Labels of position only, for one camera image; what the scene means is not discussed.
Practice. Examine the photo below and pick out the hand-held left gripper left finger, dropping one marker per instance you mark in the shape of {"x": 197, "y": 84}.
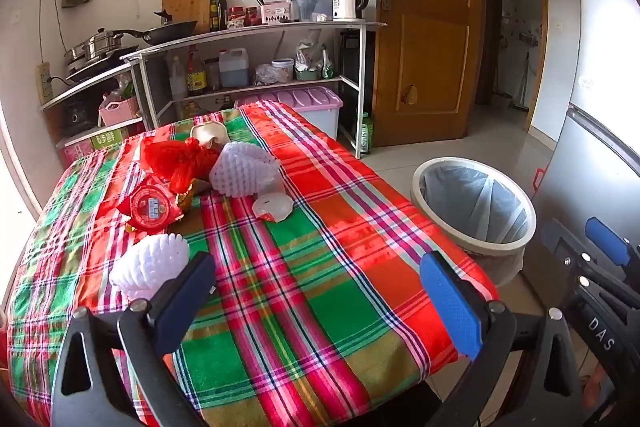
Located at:
{"x": 185, "y": 302}

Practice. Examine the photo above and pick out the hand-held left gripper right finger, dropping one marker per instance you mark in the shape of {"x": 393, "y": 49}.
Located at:
{"x": 450, "y": 307}

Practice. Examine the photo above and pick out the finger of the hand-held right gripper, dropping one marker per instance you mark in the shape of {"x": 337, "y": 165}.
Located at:
{"x": 607, "y": 239}
{"x": 610, "y": 302}

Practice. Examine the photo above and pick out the white foam fruit net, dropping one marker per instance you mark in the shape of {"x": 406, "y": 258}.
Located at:
{"x": 240, "y": 172}
{"x": 150, "y": 262}

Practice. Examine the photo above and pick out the white trash bin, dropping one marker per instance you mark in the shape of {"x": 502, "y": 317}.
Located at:
{"x": 480, "y": 248}
{"x": 475, "y": 202}

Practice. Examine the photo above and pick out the gold snack packet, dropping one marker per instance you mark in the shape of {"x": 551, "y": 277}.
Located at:
{"x": 187, "y": 202}

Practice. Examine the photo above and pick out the red snack packet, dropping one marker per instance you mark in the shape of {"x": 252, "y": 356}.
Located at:
{"x": 150, "y": 207}

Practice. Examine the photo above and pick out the red plastic bag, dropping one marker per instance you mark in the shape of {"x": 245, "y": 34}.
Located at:
{"x": 170, "y": 159}

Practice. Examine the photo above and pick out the beige paper food bag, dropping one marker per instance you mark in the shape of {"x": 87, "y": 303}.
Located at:
{"x": 210, "y": 134}

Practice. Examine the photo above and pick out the silver fridge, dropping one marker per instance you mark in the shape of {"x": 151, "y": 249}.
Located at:
{"x": 585, "y": 167}

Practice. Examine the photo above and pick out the plaid tablecloth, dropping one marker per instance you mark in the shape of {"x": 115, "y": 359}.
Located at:
{"x": 325, "y": 282}

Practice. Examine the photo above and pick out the green carton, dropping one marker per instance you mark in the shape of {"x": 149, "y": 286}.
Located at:
{"x": 107, "y": 138}

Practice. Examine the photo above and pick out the pink carton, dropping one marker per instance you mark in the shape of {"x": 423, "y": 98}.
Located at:
{"x": 77, "y": 152}

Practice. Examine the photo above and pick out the green detergent bottle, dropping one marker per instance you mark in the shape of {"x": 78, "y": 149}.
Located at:
{"x": 366, "y": 134}

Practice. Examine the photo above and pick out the pink woven basket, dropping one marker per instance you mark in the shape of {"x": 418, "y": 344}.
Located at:
{"x": 120, "y": 112}

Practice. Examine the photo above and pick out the clear plastic bottle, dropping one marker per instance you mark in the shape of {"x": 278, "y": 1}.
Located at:
{"x": 177, "y": 82}

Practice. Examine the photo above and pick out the yellow label sauce bottle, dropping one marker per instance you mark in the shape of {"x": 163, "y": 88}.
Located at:
{"x": 196, "y": 77}

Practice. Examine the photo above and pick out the pink lid storage box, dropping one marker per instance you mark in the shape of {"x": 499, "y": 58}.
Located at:
{"x": 310, "y": 102}

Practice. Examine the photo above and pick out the plastic jug of dark liquid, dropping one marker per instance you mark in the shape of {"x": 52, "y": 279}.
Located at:
{"x": 234, "y": 69}

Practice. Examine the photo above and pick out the small metal shelf rack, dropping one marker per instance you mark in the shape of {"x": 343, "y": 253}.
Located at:
{"x": 85, "y": 84}

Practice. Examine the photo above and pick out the grey plastic bag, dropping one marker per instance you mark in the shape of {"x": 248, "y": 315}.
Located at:
{"x": 265, "y": 76}

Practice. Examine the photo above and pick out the black induction cooker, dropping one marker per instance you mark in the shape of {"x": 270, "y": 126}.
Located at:
{"x": 97, "y": 68}

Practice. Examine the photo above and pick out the white plastic tub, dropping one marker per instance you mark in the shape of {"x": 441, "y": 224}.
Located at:
{"x": 282, "y": 69}

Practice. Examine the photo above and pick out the black appliance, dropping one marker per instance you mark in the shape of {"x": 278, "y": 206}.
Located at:
{"x": 352, "y": 67}

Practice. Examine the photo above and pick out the beige power strip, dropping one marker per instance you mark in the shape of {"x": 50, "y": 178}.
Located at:
{"x": 45, "y": 82}

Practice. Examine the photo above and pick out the green basket with packets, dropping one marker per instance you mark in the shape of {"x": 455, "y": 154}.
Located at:
{"x": 312, "y": 64}

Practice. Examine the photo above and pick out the steel pot with lid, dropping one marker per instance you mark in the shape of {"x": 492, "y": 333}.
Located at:
{"x": 107, "y": 43}

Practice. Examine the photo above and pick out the black frying pan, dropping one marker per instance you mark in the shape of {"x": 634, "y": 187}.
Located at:
{"x": 172, "y": 29}

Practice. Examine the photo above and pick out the wooden door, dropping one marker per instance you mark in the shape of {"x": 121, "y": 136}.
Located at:
{"x": 430, "y": 32}

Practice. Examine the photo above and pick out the steel pan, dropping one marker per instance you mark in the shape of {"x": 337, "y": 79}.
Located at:
{"x": 75, "y": 52}

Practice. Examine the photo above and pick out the long metal shelf rack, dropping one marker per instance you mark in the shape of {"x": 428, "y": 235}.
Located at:
{"x": 250, "y": 32}

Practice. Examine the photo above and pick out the green oil bottle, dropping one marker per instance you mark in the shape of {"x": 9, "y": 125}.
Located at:
{"x": 214, "y": 14}

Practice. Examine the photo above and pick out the red sauce jar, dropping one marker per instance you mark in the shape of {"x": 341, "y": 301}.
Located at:
{"x": 251, "y": 16}
{"x": 236, "y": 14}

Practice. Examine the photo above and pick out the dark sauce bottle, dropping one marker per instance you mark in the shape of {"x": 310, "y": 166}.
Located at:
{"x": 223, "y": 12}

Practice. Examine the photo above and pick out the clear plastic container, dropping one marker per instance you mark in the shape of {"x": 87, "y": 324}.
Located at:
{"x": 310, "y": 6}

